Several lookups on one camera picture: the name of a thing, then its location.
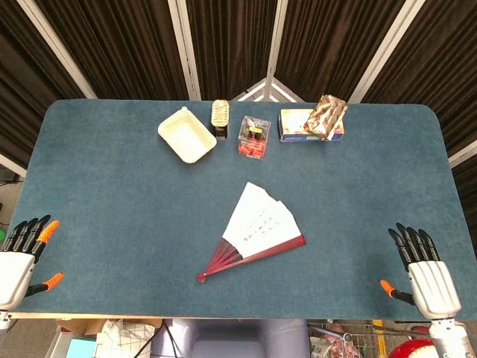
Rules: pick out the right robot hand orange thumb tip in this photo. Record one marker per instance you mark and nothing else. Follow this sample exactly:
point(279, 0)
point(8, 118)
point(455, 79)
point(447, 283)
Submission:
point(434, 287)

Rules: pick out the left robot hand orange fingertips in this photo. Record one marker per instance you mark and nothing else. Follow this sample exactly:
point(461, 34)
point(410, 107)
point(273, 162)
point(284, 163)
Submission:
point(13, 272)

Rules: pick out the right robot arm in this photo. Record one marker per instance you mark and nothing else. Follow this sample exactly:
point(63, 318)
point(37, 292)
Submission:
point(447, 339)

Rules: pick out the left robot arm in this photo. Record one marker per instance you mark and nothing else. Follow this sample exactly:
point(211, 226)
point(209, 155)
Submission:
point(3, 320)

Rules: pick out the red round hat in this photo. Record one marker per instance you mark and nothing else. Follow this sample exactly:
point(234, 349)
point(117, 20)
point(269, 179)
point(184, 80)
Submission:
point(410, 350)

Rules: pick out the blue felt table cover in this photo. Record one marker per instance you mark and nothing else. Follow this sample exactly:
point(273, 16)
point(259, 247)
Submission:
point(112, 205)

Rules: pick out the white checked cloth bag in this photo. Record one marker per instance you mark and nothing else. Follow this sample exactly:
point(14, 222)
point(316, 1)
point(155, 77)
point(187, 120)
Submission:
point(124, 341)

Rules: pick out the red and gold snack bag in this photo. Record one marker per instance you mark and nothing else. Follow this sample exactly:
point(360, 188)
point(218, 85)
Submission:
point(326, 115)

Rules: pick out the grey purple robot torso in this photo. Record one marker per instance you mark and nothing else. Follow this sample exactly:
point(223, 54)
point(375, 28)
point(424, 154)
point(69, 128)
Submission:
point(231, 339)

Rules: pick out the blue and white tissue box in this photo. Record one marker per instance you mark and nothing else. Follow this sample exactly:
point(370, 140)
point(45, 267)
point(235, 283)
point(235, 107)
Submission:
point(292, 123)

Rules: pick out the white plastic food container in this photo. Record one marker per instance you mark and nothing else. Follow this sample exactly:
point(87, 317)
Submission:
point(186, 136)

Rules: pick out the clear box with red capsules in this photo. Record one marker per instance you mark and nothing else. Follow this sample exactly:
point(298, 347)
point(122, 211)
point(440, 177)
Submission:
point(253, 143)

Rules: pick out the dark brown curtain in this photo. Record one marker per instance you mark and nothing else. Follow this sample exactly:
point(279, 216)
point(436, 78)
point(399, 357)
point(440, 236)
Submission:
point(130, 44)

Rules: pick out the black and gold tin can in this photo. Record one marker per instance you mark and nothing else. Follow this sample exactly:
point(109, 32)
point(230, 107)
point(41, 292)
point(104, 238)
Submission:
point(220, 115)

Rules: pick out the white metal frame rail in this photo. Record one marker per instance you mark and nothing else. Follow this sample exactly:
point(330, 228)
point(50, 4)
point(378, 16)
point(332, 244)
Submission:
point(11, 164)
point(464, 153)

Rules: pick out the white metal frame post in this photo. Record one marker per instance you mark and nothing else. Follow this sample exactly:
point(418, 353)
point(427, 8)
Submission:
point(56, 46)
point(184, 48)
point(387, 50)
point(275, 44)

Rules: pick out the white triangular frame base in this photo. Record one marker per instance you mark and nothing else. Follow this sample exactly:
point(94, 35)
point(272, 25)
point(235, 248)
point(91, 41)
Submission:
point(257, 89)

